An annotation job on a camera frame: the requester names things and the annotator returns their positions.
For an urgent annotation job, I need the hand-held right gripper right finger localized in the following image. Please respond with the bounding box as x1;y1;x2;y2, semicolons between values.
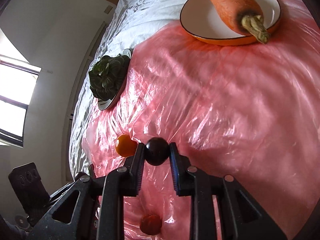
169;142;275;240

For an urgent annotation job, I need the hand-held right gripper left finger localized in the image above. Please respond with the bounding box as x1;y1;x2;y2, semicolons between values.
32;142;146;240

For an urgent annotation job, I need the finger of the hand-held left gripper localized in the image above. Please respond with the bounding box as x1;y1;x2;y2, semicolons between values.
49;180;80;202

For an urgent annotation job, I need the dark purple plum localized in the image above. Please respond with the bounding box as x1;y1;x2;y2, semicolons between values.
144;137;170;167

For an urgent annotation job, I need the red apple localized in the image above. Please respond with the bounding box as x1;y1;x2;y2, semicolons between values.
139;214;162;235

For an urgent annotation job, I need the small orange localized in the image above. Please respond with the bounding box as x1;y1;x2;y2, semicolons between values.
115;134;138;157

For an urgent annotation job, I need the white floor fan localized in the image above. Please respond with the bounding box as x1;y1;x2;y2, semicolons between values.
14;214;33;232

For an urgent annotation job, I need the black rimmed white plate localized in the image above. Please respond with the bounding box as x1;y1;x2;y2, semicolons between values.
97;49;132;111

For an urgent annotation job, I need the pink plastic sheet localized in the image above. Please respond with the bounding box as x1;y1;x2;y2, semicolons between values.
81;0;320;240

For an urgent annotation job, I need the window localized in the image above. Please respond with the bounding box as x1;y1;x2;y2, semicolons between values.
0;54;42;146

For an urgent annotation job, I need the green bok choy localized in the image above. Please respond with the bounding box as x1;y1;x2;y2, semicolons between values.
89;54;130;100

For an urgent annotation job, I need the orange rimmed white plate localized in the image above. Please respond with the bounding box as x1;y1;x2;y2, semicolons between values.
180;0;282;46

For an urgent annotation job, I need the white bed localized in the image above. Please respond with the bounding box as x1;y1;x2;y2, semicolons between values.
69;0;250;180

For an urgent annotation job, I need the carrot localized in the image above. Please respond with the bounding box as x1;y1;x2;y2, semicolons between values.
201;0;271;43

